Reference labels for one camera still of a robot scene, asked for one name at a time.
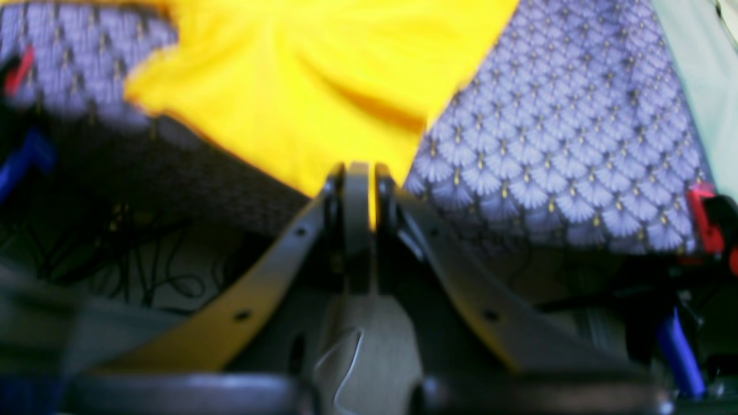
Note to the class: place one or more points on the blue-handled clamp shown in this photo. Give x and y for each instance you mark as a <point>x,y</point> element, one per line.
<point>680,357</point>

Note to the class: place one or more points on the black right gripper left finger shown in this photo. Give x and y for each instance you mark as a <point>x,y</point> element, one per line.
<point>244,352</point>

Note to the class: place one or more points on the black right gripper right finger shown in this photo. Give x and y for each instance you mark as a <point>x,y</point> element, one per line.
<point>483,350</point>

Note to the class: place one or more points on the blue fan-pattern tablecloth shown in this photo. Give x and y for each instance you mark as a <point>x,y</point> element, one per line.
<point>574,133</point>

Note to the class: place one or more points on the red and black clamp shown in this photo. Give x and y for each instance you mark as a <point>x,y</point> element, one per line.
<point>715,216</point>

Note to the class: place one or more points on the yellow T-shirt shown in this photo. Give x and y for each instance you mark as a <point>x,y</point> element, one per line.
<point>290,88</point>

